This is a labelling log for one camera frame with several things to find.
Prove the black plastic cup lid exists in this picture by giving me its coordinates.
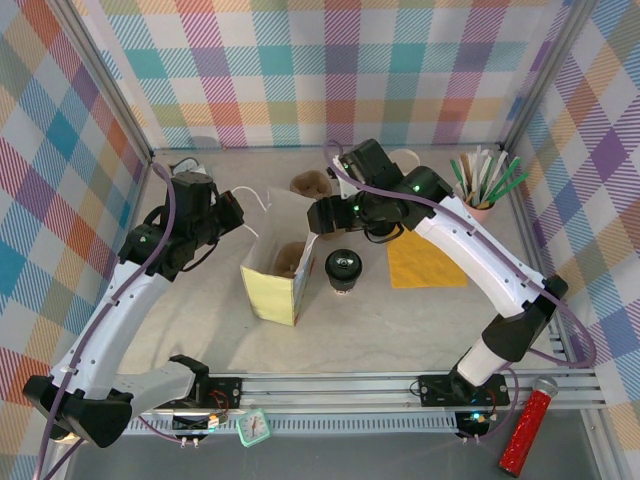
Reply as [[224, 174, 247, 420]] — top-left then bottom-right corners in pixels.
[[323, 248, 363, 282]]

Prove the yellow paper napkin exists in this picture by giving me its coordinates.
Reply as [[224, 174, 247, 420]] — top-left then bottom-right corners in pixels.
[[386, 229, 470, 290]]

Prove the printed paper takeout bag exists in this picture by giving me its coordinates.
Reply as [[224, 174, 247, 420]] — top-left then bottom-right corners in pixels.
[[233, 185, 320, 327]]

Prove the aluminium triple mounting rail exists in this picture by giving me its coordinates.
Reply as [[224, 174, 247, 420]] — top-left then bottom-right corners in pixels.
[[129, 368, 604, 412]]

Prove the mint square alarm clock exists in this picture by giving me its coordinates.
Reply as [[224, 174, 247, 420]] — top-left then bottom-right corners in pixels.
[[235, 408, 273, 448]]

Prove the black paper coffee cup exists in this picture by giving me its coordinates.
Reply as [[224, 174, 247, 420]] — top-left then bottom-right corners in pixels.
[[328, 274, 359, 296]]

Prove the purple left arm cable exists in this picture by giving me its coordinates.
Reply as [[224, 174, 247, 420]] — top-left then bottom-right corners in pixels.
[[37, 160, 201, 480]]

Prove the dark teal alarm clock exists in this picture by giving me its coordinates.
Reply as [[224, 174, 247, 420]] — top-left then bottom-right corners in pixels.
[[171, 157, 207, 176]]

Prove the aluminium frame post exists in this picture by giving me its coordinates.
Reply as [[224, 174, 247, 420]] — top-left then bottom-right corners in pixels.
[[49, 0, 155, 164], [499, 0, 599, 151]]

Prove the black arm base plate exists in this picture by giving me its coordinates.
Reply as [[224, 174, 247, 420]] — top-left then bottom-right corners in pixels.
[[151, 377, 244, 410], [417, 372, 511, 407]]

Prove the grey slotted cable duct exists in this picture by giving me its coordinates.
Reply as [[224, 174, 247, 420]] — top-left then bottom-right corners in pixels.
[[124, 418, 461, 435]]

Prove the red glitter toy microphone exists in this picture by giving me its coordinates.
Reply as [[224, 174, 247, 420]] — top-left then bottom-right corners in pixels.
[[498, 376, 560, 475]]

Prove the red black power wire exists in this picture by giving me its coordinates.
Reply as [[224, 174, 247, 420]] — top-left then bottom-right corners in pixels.
[[487, 385, 507, 420], [208, 388, 236, 417]]

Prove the white stirrer stick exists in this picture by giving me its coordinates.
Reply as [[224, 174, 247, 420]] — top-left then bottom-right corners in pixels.
[[477, 152, 495, 204], [484, 149, 509, 204], [469, 144, 485, 201]]

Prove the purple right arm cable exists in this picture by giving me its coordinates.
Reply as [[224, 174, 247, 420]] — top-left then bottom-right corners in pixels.
[[323, 139, 597, 445]]

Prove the black control board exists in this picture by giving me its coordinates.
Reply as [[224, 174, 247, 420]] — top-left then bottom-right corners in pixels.
[[171, 412, 232, 435], [453, 409, 495, 440]]

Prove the brown wooden stirrer stick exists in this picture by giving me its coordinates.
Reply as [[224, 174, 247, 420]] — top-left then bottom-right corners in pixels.
[[459, 154, 476, 200]]

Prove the green stirrer stick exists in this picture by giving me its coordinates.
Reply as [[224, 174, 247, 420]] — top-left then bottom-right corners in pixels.
[[488, 157, 521, 205], [490, 172, 530, 206], [449, 158, 471, 199]]

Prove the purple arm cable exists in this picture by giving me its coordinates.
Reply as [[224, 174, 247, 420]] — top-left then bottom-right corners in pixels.
[[37, 160, 201, 480], [323, 139, 597, 445]]

